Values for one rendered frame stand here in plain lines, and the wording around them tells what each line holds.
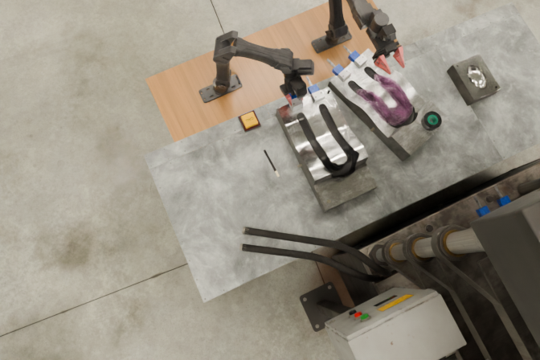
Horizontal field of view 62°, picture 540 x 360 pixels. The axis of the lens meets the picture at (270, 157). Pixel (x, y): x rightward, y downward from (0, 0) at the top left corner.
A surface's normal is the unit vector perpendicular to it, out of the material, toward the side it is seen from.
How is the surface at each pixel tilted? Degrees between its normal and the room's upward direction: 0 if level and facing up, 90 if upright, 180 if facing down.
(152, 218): 0
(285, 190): 0
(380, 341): 0
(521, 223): 90
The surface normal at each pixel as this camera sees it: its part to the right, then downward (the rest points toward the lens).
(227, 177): 0.04, -0.25
